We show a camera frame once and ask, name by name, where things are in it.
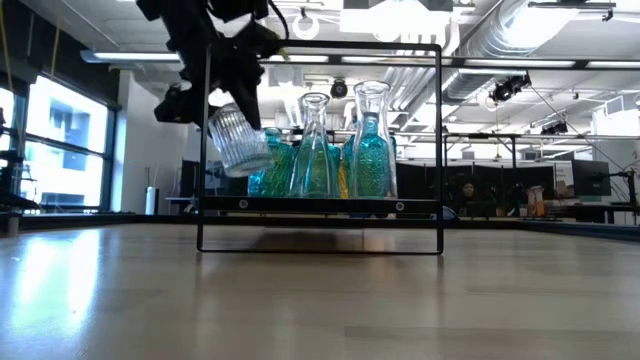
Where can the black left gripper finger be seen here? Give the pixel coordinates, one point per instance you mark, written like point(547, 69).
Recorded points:
point(248, 105)

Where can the small clear glass vase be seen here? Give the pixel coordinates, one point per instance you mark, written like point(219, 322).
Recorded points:
point(315, 115)
point(240, 145)

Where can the tall clear glass vase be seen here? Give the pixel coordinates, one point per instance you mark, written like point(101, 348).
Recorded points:
point(372, 97)

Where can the yellow embossed glass vase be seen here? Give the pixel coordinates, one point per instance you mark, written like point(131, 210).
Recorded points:
point(343, 189)

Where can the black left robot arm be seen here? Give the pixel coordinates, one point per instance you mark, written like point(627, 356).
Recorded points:
point(185, 25)

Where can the white cylindrical canister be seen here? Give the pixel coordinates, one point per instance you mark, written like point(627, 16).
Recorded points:
point(151, 200)

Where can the white ceiling light panel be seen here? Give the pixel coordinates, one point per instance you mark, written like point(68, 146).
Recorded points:
point(390, 20)

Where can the large window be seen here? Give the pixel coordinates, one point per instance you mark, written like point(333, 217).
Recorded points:
point(65, 165)

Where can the person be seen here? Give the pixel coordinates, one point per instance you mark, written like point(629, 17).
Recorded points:
point(467, 192)

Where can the black equipment rack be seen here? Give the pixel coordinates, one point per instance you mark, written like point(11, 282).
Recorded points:
point(10, 172)

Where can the small orange object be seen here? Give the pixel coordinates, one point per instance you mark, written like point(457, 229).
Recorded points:
point(536, 200)

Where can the black ceiling track bar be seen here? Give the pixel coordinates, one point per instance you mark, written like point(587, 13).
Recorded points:
point(572, 4)

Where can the black computer monitor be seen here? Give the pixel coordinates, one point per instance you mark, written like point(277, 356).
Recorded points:
point(591, 177)

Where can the dark office desk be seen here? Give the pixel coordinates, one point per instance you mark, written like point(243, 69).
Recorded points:
point(600, 207)

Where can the black ceiling camera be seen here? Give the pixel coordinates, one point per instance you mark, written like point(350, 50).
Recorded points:
point(339, 89)
point(505, 91)

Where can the white ribbed ceiling duct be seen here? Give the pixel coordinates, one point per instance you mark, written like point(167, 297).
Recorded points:
point(405, 90)

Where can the black aluminium table frame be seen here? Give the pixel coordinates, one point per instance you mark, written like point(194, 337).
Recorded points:
point(90, 219)

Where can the silver ventilation duct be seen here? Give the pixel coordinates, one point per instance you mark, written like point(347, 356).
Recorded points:
point(480, 45)

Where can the grey post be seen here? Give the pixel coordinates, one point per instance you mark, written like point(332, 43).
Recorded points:
point(13, 225)

